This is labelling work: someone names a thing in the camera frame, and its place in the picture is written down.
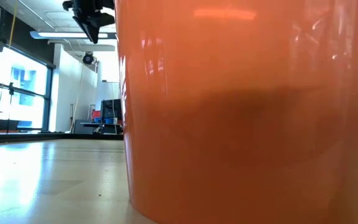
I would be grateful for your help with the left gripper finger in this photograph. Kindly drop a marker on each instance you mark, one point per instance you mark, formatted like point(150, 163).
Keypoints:
point(89, 26)
point(107, 19)

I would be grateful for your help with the orange plastic bucket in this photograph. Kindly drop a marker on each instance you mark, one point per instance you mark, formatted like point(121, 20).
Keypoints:
point(244, 124)

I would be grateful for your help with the round black ceiling fixture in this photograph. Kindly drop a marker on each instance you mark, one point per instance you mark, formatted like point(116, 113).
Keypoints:
point(88, 58)

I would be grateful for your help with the long ceiling light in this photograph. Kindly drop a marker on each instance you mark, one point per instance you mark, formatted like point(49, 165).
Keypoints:
point(57, 35)

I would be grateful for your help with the black computer monitor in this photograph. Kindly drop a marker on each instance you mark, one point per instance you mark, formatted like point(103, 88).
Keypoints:
point(112, 109)

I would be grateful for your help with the red storage box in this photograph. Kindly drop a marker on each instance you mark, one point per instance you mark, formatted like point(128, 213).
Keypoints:
point(95, 114)

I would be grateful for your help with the blue storage box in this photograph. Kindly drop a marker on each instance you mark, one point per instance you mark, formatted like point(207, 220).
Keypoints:
point(109, 120)

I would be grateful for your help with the black background table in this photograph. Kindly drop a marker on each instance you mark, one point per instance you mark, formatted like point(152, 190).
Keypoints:
point(101, 125)

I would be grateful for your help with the grey low cabinet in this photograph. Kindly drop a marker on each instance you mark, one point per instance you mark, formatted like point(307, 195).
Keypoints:
point(82, 126)

